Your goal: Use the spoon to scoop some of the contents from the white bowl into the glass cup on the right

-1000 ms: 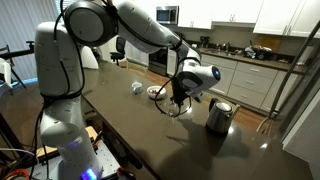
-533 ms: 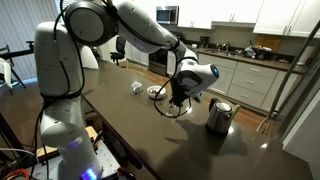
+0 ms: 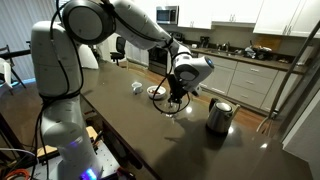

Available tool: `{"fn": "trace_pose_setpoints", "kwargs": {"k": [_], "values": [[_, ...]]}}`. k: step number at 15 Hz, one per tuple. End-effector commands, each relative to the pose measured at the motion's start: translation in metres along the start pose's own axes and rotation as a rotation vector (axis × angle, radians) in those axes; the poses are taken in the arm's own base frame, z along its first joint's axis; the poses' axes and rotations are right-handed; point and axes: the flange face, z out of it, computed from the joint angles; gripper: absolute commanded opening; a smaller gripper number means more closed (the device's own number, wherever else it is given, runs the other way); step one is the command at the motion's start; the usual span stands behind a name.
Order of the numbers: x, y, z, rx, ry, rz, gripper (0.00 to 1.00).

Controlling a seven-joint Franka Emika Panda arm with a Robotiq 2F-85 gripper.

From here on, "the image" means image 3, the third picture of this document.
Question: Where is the black camera tripod stand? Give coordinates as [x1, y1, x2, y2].
[0, 45, 31, 87]

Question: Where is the stainless steel microwave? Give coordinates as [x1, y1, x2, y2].
[156, 6, 179, 25]

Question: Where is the stainless steel electric kettle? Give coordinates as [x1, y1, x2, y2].
[206, 98, 240, 136]

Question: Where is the stainless steel refrigerator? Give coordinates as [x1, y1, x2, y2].
[256, 19, 320, 144]

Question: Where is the black stove range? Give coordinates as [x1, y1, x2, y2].
[148, 45, 171, 76]

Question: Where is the black office chair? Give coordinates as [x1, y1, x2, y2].
[110, 36, 126, 65]

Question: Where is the white bowl with food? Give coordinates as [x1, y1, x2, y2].
[147, 85, 166, 100]

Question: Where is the clear glass cup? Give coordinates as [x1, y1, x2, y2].
[166, 102, 177, 118]

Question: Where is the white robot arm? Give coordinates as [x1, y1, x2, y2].
[31, 0, 214, 180]

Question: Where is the kitchen sink faucet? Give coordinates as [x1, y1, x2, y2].
[217, 42, 230, 52]

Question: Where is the black coffee maker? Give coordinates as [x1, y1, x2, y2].
[200, 36, 210, 48]

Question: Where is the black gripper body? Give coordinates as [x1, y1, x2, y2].
[168, 74, 187, 104]

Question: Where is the small white cup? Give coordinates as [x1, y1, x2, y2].
[131, 82, 142, 94]

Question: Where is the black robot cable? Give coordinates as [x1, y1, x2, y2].
[19, 0, 193, 180]

